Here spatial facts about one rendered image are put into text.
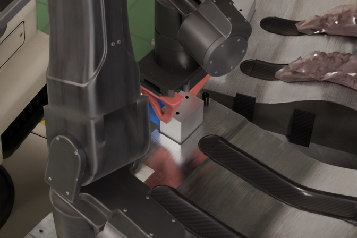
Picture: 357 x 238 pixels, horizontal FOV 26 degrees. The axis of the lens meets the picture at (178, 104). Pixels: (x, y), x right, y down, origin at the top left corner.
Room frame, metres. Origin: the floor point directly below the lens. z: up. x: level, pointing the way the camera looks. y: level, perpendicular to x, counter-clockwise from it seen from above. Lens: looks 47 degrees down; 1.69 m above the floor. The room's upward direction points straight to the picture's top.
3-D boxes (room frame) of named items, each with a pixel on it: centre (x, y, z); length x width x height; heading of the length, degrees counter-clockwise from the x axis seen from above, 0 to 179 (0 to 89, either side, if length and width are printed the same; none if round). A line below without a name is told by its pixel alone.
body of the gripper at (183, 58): (0.71, 0.00, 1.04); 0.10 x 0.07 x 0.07; 142
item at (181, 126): (0.73, 0.03, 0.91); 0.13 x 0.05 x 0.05; 52
